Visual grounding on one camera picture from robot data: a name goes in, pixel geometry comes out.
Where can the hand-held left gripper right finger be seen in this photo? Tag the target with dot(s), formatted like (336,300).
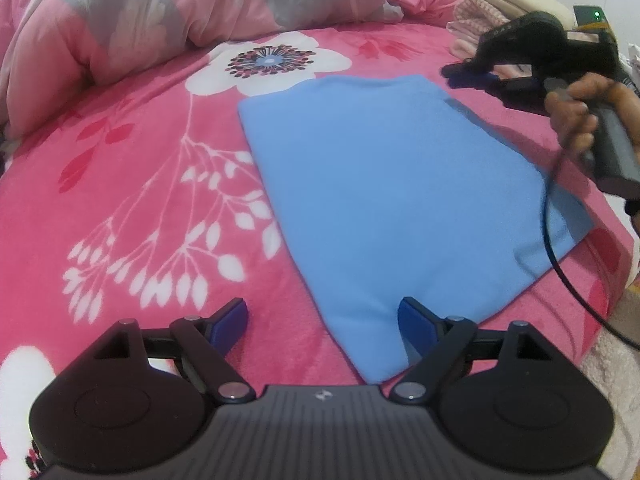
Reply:
(417,327)

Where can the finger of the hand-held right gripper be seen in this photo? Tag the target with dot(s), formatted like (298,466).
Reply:
(520,84)
(470,72)

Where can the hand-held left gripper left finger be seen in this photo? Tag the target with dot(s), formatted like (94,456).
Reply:
(230,325)

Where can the blue t-shirt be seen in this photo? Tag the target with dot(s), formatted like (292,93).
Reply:
(390,200)

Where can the person's right hand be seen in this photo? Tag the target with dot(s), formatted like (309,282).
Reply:
(575,110)

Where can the white folded cloth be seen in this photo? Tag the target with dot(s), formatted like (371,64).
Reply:
(632,57)

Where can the pink floral fleece blanket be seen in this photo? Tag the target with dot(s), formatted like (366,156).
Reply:
(150,185)

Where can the pink grey floral quilt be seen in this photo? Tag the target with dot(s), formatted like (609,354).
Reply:
(175,5)

